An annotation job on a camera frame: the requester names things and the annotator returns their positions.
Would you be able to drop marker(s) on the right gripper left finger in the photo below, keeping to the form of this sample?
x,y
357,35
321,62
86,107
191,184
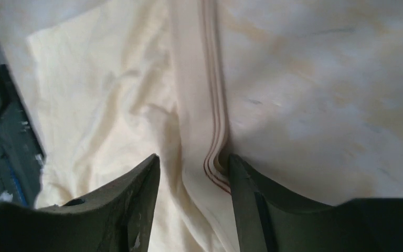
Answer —
x,y
115,217

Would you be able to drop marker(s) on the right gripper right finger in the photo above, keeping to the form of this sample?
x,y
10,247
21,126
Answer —
x,y
270,217

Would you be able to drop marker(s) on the cream boxer underwear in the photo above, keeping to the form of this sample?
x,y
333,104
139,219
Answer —
x,y
127,79

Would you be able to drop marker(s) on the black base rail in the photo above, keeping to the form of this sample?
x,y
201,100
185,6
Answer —
x,y
21,155

